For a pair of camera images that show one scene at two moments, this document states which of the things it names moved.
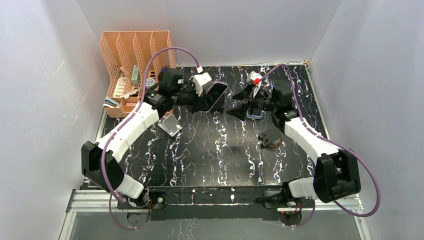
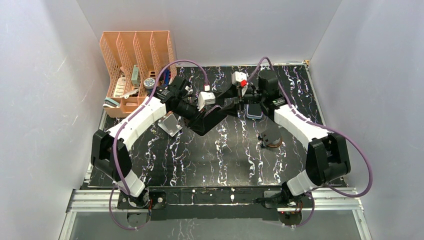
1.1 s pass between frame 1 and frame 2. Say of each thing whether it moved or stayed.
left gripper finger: moved
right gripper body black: stayed
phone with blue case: stayed
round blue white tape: stayed
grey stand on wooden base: stayed
